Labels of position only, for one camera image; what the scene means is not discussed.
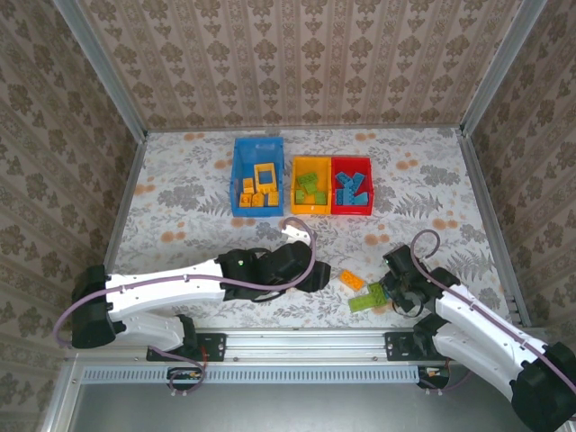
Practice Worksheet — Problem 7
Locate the long green lego brick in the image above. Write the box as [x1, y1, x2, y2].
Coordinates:
[348, 294, 377, 314]

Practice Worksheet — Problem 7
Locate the red plastic bin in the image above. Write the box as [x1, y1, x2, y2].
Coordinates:
[330, 156, 375, 216]

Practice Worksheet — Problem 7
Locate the yellow plastic bin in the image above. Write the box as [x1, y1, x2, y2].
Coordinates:
[291, 156, 333, 216]

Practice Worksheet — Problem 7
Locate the blue plastic bin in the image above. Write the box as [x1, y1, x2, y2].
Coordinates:
[229, 137, 285, 218]

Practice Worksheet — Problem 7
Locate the grey metal panel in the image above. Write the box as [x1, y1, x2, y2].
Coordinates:
[71, 382, 559, 432]

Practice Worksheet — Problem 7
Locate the floral table cover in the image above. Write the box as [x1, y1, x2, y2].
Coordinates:
[96, 129, 517, 329]

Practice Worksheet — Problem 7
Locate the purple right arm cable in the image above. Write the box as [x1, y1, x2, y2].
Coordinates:
[409, 229, 576, 398]

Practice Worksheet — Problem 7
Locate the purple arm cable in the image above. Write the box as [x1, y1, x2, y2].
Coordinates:
[409, 229, 576, 398]
[52, 217, 316, 400]

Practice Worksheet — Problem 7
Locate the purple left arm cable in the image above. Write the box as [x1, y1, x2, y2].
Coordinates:
[52, 217, 316, 400]

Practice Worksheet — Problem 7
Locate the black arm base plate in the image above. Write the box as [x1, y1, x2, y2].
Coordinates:
[146, 331, 227, 363]
[384, 331, 454, 363]

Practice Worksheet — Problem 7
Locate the aluminium mounting rail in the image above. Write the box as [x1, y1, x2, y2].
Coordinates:
[67, 327, 455, 361]

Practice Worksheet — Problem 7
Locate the yellow lego window frame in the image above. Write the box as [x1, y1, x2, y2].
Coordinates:
[254, 162, 278, 193]

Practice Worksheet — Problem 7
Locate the grey slotted cable duct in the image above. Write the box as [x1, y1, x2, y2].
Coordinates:
[83, 364, 422, 385]

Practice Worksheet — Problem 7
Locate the aluminium table side rail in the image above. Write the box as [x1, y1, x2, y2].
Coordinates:
[456, 128, 527, 326]
[84, 132, 149, 329]

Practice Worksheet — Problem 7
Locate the aluminium table end rail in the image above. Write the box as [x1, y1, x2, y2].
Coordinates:
[146, 125, 463, 135]

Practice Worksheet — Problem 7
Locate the aluminium frame post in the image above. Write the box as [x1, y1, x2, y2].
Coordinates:
[459, 0, 549, 136]
[52, 0, 149, 141]

